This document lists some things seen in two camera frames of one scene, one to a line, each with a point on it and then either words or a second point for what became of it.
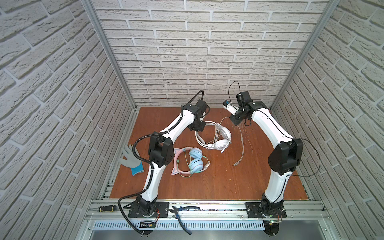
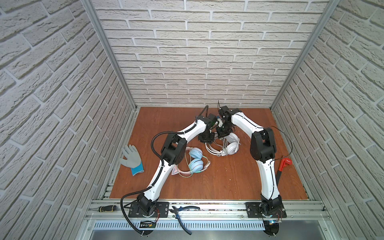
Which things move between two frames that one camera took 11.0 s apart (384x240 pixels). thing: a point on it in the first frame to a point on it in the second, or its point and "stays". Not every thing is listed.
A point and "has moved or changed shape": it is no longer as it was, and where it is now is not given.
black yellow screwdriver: (107, 208) stays
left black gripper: (202, 128) to (202, 139)
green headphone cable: (187, 159) to (194, 172)
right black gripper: (233, 118) to (220, 133)
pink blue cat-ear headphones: (196, 163) stays
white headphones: (220, 145) has moved or changed shape
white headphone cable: (242, 141) to (219, 145)
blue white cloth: (132, 161) stays
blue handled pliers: (176, 210) stays
